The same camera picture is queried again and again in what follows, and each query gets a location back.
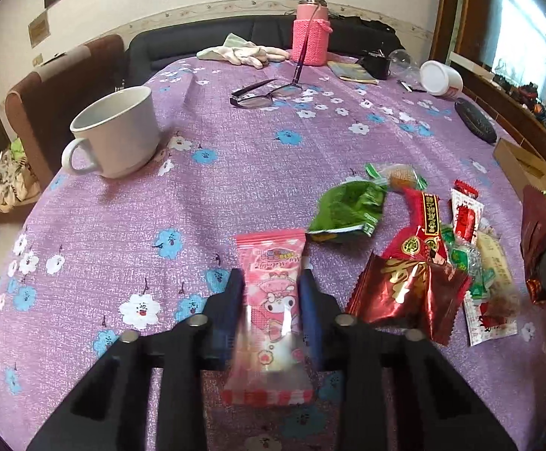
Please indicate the black oval case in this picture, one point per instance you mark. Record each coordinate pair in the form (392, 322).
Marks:
(475, 120)

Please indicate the white red sausage packet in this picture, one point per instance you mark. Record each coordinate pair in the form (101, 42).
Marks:
(465, 218)

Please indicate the brown upholstered chair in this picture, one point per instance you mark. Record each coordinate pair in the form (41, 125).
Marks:
(57, 94)

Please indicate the brown candy green twist wrapper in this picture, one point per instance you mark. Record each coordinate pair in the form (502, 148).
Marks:
(397, 177)

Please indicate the wall plaque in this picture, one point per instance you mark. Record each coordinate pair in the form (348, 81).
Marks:
(38, 28)

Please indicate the white packet red print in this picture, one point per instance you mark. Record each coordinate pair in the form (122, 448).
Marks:
(489, 319)

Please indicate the red snack packet gold label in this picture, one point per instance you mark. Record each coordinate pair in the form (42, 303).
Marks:
(423, 225)

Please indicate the purple pen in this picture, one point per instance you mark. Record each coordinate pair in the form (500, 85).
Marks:
(299, 68)

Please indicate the patterned bag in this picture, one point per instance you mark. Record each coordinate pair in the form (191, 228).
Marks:
(10, 183)

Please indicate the white plastic jar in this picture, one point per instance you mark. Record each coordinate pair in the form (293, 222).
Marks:
(439, 80)

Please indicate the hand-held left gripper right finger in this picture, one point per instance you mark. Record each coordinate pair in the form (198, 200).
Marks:
(310, 310)

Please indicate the beige snack packet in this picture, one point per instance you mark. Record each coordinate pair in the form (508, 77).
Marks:
(496, 258)

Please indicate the yellow green booklet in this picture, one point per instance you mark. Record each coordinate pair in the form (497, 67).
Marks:
(353, 73)

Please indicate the small black box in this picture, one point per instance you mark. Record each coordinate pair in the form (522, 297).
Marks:
(376, 65)

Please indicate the wooden glass cabinet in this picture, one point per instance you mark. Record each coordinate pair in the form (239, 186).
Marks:
(526, 33)

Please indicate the pink knit sleeved bottle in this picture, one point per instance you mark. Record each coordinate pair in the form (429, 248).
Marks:
(309, 37)

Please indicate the small metal clipper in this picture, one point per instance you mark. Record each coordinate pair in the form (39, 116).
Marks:
(411, 87)

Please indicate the small red packet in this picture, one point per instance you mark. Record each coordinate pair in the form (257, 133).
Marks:
(466, 189)

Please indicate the green snack packet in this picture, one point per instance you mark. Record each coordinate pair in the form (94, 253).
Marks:
(348, 209)

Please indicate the white cloth gloves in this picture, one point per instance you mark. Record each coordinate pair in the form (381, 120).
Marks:
(240, 51)

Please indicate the cardboard box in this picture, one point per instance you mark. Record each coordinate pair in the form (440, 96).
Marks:
(517, 164)

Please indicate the white ceramic mug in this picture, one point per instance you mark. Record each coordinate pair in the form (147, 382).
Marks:
(118, 136)

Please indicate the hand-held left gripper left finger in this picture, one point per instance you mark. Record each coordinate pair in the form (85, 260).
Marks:
(233, 310)

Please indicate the purple floral tablecloth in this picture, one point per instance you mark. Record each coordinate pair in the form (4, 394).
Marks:
(207, 197)

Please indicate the pink cartoon snack packet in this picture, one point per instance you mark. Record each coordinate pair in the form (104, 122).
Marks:
(273, 291)

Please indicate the dark framed eyeglasses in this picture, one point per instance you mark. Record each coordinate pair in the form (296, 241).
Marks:
(249, 101)

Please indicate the dark sofa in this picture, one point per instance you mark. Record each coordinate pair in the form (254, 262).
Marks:
(184, 40)

